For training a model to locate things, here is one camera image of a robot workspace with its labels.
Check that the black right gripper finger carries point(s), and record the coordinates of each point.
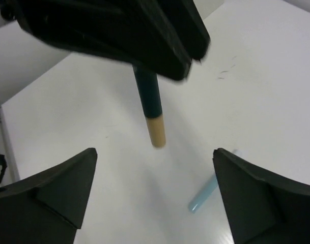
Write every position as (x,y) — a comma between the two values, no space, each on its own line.
(135,32)
(187,22)

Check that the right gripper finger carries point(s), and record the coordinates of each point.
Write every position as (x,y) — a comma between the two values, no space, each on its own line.
(48,207)
(261,206)

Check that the black gold makeup pen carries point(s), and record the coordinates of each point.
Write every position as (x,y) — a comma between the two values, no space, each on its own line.
(148,89)

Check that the light blue makeup pen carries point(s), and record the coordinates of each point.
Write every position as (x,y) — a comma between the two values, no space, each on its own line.
(203,194)

